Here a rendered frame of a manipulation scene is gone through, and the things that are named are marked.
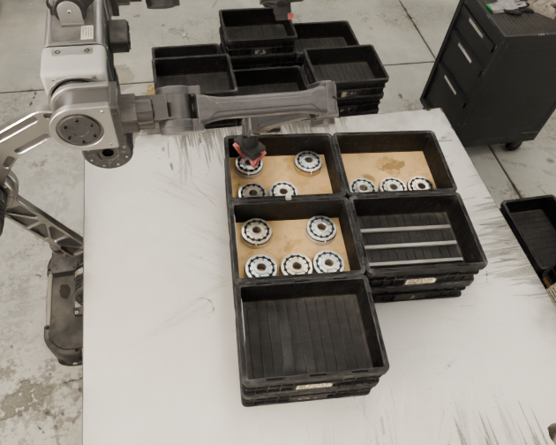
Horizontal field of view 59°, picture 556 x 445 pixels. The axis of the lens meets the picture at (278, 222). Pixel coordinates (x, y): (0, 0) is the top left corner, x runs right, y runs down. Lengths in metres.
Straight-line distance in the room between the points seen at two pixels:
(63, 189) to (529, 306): 2.34
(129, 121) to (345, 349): 0.89
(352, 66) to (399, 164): 1.09
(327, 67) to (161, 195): 1.36
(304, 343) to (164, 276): 0.55
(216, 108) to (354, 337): 0.80
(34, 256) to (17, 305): 0.27
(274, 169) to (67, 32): 0.90
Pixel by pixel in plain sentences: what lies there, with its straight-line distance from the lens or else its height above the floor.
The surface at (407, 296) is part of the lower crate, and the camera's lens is 1.76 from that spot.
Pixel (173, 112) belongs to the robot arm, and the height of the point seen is 1.46.
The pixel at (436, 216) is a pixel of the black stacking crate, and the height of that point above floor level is 0.83.
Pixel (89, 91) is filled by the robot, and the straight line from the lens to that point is 1.14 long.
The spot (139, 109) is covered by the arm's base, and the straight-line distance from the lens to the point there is 1.12.
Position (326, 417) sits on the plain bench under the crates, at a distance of 1.59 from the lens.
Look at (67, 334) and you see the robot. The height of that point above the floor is 0.24.
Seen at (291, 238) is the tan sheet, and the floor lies 0.83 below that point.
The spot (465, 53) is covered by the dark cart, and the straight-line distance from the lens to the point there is 3.00.
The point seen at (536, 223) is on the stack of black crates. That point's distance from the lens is 2.84.
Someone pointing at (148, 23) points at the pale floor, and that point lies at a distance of 4.07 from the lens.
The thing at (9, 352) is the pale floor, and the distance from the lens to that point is 2.57.
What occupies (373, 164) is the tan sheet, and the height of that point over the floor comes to 0.83.
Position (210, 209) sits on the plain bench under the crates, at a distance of 1.89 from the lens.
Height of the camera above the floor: 2.22
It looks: 54 degrees down
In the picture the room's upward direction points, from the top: 8 degrees clockwise
